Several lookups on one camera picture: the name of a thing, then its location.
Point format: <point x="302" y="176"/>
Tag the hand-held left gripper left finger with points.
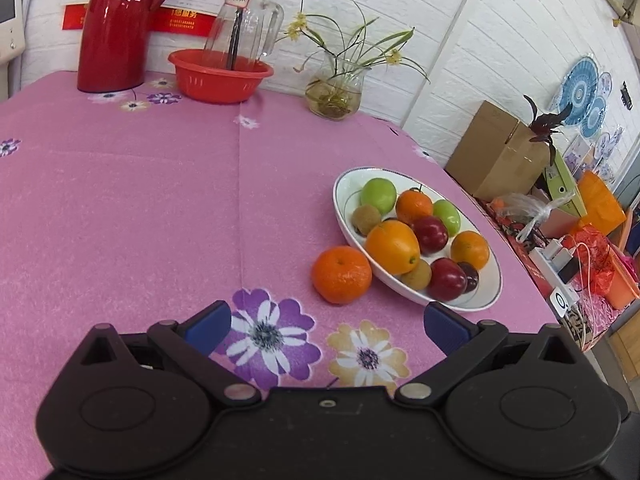
<point x="207" y="322"/>

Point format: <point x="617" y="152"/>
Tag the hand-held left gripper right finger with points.
<point x="447" y="325"/>

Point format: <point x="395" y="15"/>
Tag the red apple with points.
<point x="446" y="280"/>
<point x="431" y="234"/>

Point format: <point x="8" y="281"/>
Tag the dark purple plum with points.
<point x="471" y="279"/>

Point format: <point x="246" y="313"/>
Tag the brown kiwi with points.
<point x="366" y="220"/>
<point x="417" y="276"/>

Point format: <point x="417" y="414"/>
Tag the white plate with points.
<point x="487" y="280"/>

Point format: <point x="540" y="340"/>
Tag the orange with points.
<point x="470" y="250"/>
<point x="392" y="247"/>

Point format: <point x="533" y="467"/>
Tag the green apple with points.
<point x="378" y="195"/>
<point x="447" y="216"/>

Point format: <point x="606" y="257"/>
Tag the mandarin with stem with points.
<point x="414" y="206"/>

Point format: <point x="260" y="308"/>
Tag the white power strip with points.
<point x="541" y="261"/>

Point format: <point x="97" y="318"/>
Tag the small white round-marked device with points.
<point x="562" y="302"/>

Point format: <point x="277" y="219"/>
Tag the black charger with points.
<point x="566" y="271"/>

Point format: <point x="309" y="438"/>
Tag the white charger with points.
<point x="554" y="249"/>
<point x="565" y="257"/>

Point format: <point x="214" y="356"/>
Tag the clear plastic bag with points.
<point x="520" y="205"/>

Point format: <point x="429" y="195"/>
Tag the pink floral tablecloth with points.
<point x="150" y="185"/>

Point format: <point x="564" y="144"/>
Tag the pink box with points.
<point x="557" y="222"/>

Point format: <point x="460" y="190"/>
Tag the red plastic bag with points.
<point x="592" y="255"/>

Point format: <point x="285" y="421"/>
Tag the cardboard box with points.
<point x="495" y="155"/>

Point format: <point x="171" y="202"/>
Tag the green box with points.
<point x="562" y="185"/>

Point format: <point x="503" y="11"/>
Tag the orange plastic basket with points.
<point x="625" y="282"/>

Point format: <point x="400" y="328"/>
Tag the orange bag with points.
<point x="600" y="202"/>

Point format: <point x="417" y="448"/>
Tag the small picture card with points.
<point x="577" y="152"/>

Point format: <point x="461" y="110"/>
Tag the purple leaf plant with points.
<point x="547" y="127"/>

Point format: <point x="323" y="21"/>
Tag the red plastic basin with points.
<point x="215" y="85"/>

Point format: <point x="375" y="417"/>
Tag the glass vase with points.
<point x="335" y="100"/>

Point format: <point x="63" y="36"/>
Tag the small blue paper fan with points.
<point x="593" y="117"/>

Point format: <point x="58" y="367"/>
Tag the large blue paper fan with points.
<point x="580" y="90"/>

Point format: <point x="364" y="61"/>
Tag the black stirring stick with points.
<point x="235" y="40"/>

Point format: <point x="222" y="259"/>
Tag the white blue patterned fan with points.
<point x="605" y="85"/>

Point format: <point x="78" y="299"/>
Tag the red thermos jug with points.
<point x="115" y="35"/>

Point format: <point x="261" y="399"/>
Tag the glass pitcher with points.
<point x="260" y="25"/>

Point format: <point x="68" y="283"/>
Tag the yellow flowering plant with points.
<point x="299" y="22"/>

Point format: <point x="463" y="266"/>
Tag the white water dispenser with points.
<point x="10" y="35"/>

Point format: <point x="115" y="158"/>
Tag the black wall hook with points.
<point x="624" y="95"/>

